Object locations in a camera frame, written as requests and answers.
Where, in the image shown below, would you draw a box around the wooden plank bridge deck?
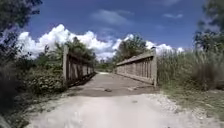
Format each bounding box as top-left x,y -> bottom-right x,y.
68,72 -> 161,98

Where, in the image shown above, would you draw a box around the trees beyond bridge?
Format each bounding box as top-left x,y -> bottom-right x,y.
94,33 -> 149,73

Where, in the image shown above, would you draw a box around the small stone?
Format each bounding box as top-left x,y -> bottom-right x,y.
103,87 -> 113,93

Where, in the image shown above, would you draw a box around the wooden bridge railing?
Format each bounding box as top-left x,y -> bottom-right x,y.
62,45 -> 96,87
114,47 -> 159,88

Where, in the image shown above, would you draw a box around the tall reed grass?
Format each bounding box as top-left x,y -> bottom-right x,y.
156,49 -> 224,92

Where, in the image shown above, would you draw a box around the dense bushes and trees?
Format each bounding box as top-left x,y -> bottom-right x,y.
0,0 -> 98,118
193,0 -> 224,54

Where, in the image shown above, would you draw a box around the grass verge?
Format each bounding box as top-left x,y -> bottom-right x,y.
159,85 -> 224,122

